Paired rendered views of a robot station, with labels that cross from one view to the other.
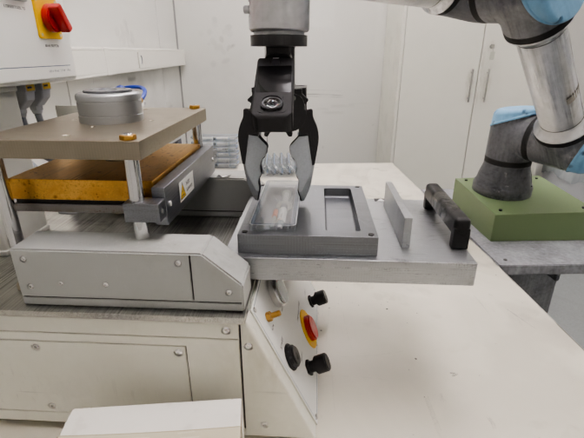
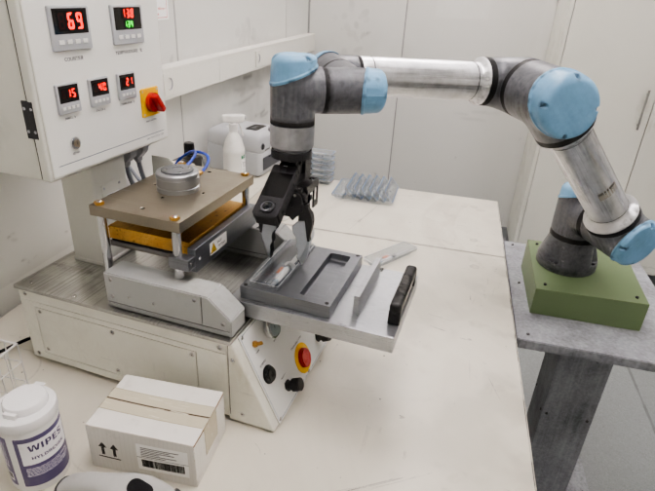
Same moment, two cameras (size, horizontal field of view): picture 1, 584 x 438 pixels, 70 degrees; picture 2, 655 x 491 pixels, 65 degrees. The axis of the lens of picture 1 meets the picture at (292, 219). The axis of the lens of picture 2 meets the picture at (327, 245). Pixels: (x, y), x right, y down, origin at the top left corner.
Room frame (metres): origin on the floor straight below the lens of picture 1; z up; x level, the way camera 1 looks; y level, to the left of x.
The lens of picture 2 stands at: (-0.26, -0.27, 1.46)
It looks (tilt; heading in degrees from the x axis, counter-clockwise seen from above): 26 degrees down; 14
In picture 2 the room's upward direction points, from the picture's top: 3 degrees clockwise
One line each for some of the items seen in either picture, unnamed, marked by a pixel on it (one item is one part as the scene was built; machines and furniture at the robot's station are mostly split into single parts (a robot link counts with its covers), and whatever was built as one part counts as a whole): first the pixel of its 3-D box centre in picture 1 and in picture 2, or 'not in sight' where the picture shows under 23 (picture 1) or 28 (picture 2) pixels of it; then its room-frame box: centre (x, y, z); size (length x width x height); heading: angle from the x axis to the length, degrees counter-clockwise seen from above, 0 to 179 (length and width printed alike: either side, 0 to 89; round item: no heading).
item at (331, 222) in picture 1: (308, 214); (304, 275); (0.54, -0.02, 0.98); 0.20 x 0.17 x 0.03; 177
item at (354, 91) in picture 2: not in sight; (348, 89); (0.63, -0.06, 1.31); 0.11 x 0.11 x 0.08; 31
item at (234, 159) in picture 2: not in sight; (234, 148); (1.44, 0.54, 0.92); 0.09 x 0.08 x 0.25; 120
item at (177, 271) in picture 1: (136, 269); (173, 297); (0.41, 0.18, 0.97); 0.25 x 0.05 x 0.07; 87
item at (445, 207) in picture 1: (444, 212); (403, 292); (0.53, -0.21, 0.99); 0.15 x 0.02 x 0.04; 177
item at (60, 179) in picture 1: (121, 151); (183, 207); (0.56, 0.23, 1.07); 0.22 x 0.17 x 0.10; 177
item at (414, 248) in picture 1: (342, 222); (328, 285); (0.54, -0.07, 0.97); 0.30 x 0.22 x 0.08; 87
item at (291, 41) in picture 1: (279, 85); (291, 180); (0.57, 0.02, 1.15); 0.09 x 0.08 x 0.12; 177
